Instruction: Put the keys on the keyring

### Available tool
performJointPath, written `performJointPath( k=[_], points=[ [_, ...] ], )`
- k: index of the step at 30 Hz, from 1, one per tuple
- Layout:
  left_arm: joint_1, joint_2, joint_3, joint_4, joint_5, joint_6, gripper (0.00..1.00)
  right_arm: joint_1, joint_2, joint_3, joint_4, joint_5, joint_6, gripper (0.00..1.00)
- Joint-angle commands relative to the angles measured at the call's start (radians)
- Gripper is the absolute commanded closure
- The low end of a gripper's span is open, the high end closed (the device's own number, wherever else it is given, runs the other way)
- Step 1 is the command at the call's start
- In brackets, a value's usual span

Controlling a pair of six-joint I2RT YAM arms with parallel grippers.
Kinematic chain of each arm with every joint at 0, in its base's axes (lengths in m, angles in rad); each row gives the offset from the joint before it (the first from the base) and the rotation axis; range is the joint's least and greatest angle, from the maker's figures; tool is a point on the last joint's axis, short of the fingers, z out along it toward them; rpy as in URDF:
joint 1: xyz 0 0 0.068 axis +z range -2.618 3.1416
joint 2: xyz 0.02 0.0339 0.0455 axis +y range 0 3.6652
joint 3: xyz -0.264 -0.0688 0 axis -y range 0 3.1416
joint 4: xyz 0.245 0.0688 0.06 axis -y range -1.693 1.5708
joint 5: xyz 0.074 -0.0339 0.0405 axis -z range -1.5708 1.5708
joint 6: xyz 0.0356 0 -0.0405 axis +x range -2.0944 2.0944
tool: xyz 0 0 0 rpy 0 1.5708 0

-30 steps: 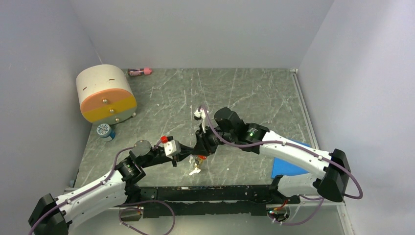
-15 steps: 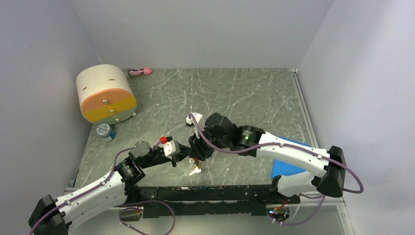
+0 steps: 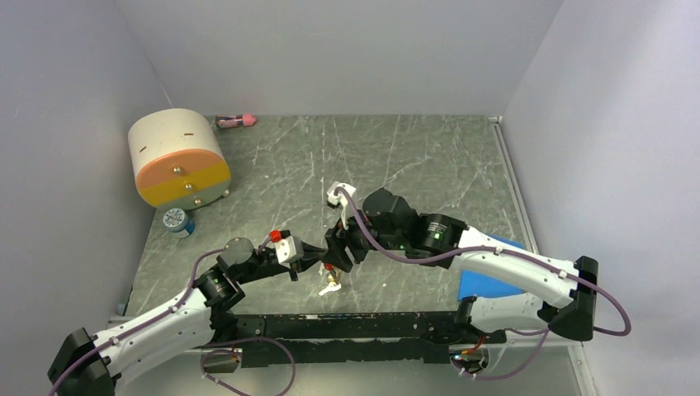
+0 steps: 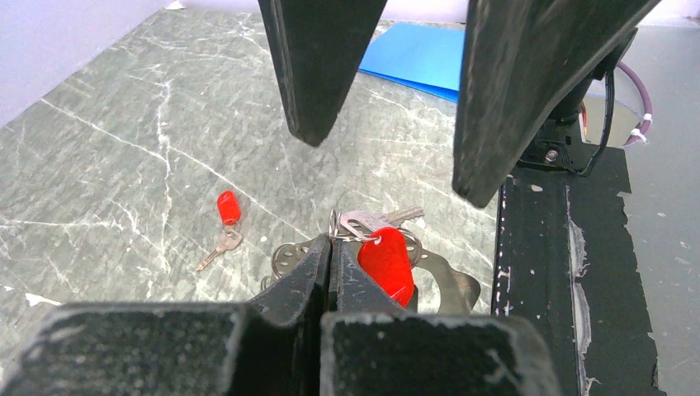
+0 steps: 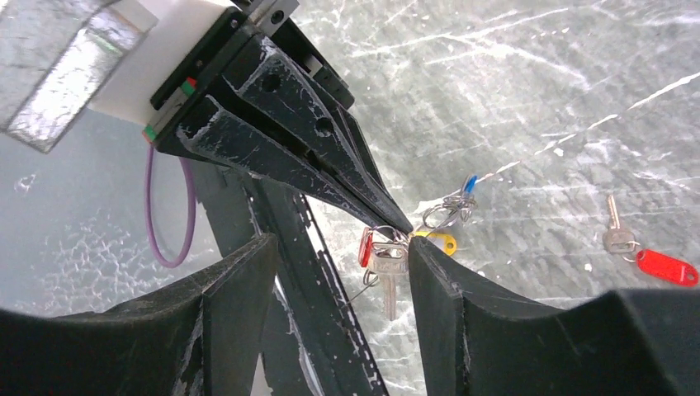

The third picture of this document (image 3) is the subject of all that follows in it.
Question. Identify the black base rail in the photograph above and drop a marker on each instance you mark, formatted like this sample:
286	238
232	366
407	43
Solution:
432	337

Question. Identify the pink capped small bottle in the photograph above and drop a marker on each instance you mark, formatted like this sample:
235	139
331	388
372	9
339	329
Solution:
235	121

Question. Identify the aluminium frame rail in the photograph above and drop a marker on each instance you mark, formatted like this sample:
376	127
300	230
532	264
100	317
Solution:
484	360

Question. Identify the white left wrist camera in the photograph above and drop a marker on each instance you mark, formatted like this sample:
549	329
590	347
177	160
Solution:
289	250

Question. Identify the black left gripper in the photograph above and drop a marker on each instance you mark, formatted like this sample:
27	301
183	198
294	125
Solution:
311	256

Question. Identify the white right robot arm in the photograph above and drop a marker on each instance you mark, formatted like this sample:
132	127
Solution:
556	295

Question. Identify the white round drawer cabinet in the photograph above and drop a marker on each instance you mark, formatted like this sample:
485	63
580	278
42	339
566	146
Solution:
177	161

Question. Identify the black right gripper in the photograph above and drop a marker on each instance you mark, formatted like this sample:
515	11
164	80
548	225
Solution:
338	238

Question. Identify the small blue white jar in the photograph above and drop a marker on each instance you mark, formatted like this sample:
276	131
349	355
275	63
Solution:
178	223

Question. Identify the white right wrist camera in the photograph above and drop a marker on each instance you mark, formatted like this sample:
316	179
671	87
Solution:
342	195

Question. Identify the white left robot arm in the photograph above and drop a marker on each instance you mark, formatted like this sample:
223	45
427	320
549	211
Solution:
105	362

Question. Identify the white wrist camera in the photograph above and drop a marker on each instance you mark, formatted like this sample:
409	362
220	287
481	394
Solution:
289	250
342	195

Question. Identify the blue foam pad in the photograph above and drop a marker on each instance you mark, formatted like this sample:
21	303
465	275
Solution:
476	284

